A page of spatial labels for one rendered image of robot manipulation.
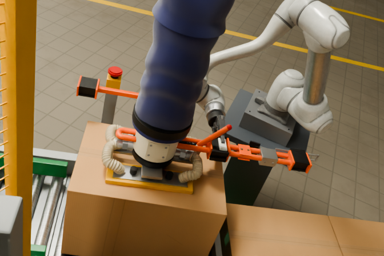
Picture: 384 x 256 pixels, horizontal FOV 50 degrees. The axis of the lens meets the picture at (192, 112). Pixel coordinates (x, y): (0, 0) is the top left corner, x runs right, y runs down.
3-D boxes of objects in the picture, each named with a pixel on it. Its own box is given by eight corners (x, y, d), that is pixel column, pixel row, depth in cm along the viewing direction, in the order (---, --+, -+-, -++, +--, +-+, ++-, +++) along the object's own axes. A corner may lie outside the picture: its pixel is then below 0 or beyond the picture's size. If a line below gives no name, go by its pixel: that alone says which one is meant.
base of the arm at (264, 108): (258, 94, 249) (262, 86, 246) (292, 110, 246) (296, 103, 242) (250, 108, 235) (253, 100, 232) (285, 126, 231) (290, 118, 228)
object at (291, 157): (288, 171, 171) (293, 162, 168) (284, 158, 177) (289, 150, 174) (307, 174, 173) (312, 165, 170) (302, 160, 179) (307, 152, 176)
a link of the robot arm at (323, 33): (308, 103, 233) (336, 128, 221) (285, 118, 230) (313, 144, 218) (324, -9, 172) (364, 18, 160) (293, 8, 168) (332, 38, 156)
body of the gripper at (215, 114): (226, 111, 182) (229, 124, 174) (221, 126, 187) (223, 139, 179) (210, 108, 180) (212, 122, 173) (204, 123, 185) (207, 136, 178)
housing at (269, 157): (259, 165, 170) (262, 158, 167) (256, 154, 175) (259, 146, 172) (275, 168, 171) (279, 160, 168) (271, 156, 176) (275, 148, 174)
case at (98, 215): (60, 254, 172) (67, 190, 149) (80, 181, 204) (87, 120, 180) (200, 271, 182) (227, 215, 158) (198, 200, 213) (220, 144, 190)
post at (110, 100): (86, 210, 257) (106, 79, 198) (88, 202, 263) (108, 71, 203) (98, 211, 259) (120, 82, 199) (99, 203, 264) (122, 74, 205)
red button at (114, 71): (106, 79, 198) (107, 72, 196) (107, 71, 203) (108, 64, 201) (121, 82, 199) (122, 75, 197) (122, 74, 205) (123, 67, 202)
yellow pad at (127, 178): (104, 183, 155) (106, 174, 152) (107, 164, 163) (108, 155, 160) (192, 195, 162) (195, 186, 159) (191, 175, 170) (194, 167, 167)
